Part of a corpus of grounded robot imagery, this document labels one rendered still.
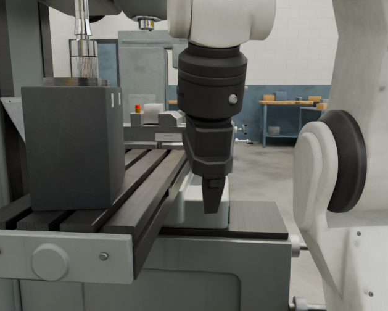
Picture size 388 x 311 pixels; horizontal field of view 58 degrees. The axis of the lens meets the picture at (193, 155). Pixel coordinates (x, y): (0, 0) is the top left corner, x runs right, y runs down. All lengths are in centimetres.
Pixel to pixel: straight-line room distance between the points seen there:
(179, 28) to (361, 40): 22
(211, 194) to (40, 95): 28
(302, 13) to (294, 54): 79
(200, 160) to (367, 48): 24
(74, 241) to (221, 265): 59
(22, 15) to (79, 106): 72
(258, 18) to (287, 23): 732
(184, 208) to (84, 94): 53
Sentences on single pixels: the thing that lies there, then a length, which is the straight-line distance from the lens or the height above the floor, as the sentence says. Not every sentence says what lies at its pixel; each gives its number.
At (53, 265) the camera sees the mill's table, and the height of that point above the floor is 87.
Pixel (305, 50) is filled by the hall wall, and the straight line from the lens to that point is 775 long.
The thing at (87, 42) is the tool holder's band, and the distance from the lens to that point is 68.
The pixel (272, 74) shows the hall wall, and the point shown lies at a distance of 761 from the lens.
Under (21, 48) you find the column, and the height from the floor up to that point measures 123.
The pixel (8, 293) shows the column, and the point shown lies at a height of 53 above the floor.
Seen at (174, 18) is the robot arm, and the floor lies 118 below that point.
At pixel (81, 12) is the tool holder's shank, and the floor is 124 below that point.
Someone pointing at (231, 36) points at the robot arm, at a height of 117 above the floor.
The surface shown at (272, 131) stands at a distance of 688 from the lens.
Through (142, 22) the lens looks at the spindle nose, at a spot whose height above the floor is 129.
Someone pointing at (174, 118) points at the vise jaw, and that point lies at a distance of 108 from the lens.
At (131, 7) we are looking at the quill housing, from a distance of 104.
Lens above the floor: 111
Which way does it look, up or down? 11 degrees down
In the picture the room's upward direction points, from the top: straight up
